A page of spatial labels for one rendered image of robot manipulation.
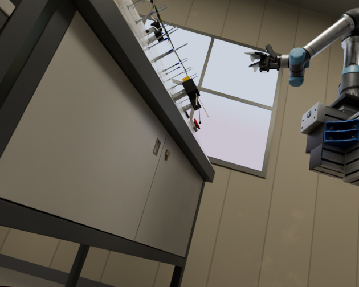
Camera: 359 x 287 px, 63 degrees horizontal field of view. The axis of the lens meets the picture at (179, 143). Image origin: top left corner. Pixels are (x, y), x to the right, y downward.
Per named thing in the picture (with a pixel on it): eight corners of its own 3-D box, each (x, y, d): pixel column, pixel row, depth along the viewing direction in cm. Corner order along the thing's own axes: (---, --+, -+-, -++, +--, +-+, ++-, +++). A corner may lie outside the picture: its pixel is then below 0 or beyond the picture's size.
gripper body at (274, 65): (257, 65, 168) (278, 65, 163) (259, 53, 170) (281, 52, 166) (258, 72, 175) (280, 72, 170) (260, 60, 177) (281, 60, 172)
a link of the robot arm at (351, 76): (341, 85, 129) (343, 60, 134) (338, 102, 140) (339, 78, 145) (374, 85, 124) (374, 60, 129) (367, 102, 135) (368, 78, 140)
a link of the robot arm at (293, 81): (287, 75, 154) (290, 58, 158) (288, 87, 163) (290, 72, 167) (304, 75, 151) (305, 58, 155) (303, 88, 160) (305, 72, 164)
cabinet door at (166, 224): (186, 258, 139) (204, 180, 154) (136, 241, 93) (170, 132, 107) (181, 256, 140) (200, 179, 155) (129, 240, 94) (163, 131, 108)
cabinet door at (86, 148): (134, 241, 93) (168, 131, 107) (-17, 192, 46) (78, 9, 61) (129, 240, 94) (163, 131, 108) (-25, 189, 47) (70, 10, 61)
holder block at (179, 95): (179, 113, 105) (203, 100, 104) (168, 89, 112) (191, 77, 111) (182, 119, 109) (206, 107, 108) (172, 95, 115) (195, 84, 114)
